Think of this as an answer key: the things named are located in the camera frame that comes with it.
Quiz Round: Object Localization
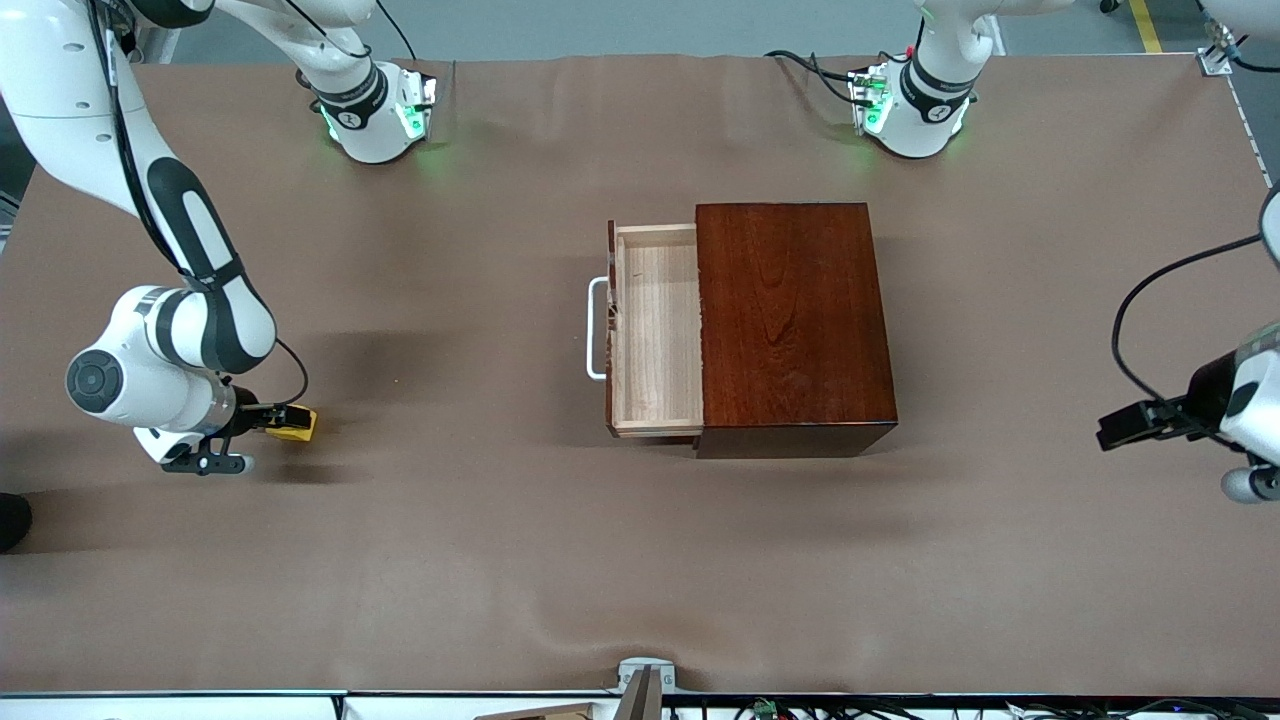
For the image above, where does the yellow wooden block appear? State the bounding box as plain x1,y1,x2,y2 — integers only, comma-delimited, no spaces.
264,405,319,444

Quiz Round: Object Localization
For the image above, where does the white metal drawer handle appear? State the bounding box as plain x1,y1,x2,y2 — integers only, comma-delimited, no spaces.
586,276,611,382

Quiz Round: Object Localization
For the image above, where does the light wooden drawer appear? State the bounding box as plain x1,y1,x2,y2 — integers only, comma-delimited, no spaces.
604,220,706,446

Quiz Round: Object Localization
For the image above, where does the black round object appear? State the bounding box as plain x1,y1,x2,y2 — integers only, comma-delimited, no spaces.
0,493,33,553

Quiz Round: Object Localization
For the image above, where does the brown table cover cloth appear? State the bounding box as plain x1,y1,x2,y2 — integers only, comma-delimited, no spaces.
0,52,1280,698

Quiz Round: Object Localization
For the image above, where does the dark red-brown wooden cabinet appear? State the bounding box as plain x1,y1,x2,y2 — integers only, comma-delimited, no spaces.
693,202,898,459

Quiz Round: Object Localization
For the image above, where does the tan wooden board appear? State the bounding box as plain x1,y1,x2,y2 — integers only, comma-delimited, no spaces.
473,702,601,720

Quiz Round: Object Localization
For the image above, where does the black base cable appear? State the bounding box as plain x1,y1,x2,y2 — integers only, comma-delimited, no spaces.
765,48,906,106
376,0,419,63

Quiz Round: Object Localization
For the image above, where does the grey metal camera bracket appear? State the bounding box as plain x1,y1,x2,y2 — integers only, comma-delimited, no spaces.
614,656,678,720

